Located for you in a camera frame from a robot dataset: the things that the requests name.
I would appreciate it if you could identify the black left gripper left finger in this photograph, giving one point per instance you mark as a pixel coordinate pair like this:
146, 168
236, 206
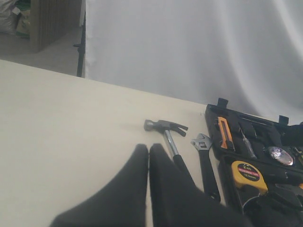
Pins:
121, 203

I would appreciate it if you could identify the black backdrop stand pole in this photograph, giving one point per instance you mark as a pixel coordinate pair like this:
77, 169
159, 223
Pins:
81, 49

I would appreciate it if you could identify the white backdrop cloth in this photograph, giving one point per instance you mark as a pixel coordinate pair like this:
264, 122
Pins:
249, 52

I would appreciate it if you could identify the brown wooden cabinet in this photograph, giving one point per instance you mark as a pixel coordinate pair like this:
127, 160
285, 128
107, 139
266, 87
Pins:
52, 19

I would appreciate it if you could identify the white sack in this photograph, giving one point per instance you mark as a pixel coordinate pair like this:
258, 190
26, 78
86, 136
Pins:
8, 19

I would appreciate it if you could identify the green white bag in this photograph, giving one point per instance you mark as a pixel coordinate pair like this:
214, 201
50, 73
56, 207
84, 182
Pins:
23, 26

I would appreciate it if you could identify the black plastic tool case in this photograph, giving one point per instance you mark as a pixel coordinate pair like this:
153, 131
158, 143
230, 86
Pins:
282, 206

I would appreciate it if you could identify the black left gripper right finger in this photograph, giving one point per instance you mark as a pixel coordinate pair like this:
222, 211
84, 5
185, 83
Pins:
177, 202

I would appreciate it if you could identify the electrical tape roll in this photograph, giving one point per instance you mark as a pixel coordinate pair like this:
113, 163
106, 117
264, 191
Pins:
281, 156

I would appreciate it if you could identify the claw hammer black handle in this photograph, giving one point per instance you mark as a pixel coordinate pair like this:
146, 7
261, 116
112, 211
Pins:
165, 127

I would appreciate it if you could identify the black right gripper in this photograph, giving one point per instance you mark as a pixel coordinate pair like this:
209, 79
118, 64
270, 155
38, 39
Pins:
293, 136

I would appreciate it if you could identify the yellow tape measure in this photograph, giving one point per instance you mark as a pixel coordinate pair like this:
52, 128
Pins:
246, 174

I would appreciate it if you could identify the adjustable wrench black handle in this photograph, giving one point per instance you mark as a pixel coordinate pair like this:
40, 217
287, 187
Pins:
203, 143

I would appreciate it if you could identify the clear test pen screwdriver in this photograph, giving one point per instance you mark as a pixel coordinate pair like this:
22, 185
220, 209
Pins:
248, 145

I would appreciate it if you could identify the orange utility knife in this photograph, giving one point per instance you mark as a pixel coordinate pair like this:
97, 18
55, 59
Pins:
227, 142

